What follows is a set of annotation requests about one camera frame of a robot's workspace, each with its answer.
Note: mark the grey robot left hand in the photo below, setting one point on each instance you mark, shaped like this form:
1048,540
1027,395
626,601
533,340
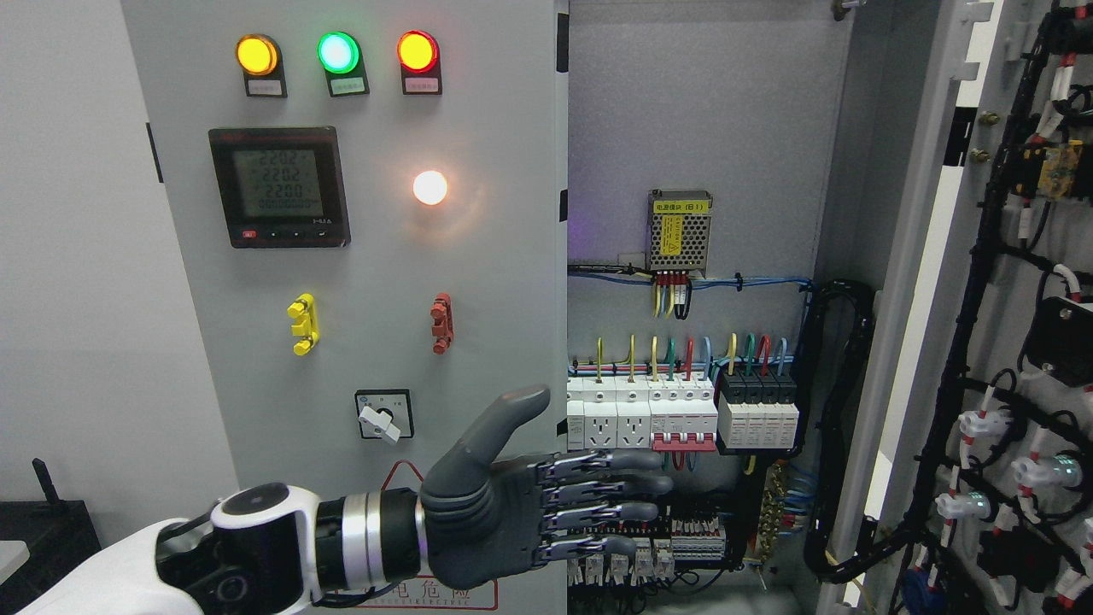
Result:
487,518

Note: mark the grey cabinet door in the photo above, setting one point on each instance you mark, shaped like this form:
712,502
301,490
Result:
495,245
953,414

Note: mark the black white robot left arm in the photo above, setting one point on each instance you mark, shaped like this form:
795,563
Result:
271,548

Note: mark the lower relay terminal row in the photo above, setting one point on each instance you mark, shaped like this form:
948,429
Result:
684,536

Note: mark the white socket breaker row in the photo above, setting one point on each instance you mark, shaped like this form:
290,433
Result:
663,415

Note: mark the brass ground terminal bar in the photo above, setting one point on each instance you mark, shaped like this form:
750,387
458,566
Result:
771,511

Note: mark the black white surge protector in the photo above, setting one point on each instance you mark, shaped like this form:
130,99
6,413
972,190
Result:
757,413

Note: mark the white glowing indicator lamp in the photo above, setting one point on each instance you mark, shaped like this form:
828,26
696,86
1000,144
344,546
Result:
430,187

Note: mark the metal mesh power supply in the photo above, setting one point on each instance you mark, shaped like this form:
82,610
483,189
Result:
679,229

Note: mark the black digital power meter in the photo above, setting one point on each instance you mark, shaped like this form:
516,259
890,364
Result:
281,187

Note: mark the black box at left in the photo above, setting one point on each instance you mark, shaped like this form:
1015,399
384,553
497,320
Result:
59,534

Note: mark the red indicator light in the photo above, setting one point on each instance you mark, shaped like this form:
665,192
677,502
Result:
420,63

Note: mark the green indicator light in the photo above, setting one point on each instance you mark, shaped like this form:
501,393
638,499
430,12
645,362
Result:
339,55

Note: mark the yellow indicator light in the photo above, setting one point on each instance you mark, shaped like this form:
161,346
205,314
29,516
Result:
262,65

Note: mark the white rotary selector switch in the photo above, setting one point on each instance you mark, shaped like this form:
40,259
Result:
385,414

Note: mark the red terminal post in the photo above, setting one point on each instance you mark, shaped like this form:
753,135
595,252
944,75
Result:
441,314

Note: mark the yellow terminal post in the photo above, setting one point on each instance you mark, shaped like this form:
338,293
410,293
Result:
304,325

